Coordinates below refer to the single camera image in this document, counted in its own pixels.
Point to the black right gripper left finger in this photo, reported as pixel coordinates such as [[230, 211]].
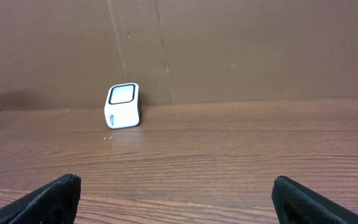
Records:
[[55, 202]]

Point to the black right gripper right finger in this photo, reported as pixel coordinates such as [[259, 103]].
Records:
[[297, 204]]

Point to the white barcode scanner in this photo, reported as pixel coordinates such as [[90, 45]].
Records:
[[123, 106]]

